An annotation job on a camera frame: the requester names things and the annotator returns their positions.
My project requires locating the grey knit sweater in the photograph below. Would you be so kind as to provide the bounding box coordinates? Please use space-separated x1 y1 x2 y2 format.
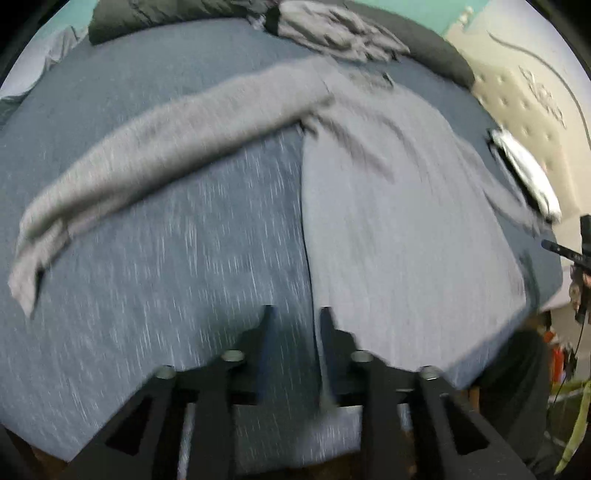
8 56 549 387

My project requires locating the white folded garment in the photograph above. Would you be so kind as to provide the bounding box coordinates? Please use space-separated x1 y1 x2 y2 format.
489 129 562 224

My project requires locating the blue-grey bed sheet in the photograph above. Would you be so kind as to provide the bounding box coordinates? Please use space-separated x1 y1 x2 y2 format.
0 18 565 476

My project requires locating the cream tufted headboard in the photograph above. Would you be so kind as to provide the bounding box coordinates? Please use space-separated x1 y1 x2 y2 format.
445 1 590 231

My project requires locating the dark grey rolled duvet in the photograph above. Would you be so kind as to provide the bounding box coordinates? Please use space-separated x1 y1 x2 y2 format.
88 1 475 89

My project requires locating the light grey crumpled garment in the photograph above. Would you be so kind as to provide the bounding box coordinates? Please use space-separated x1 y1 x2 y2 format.
246 1 411 63

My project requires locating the light grey cloth at bedside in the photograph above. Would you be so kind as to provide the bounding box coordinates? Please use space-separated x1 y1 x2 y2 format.
1 26 87 103

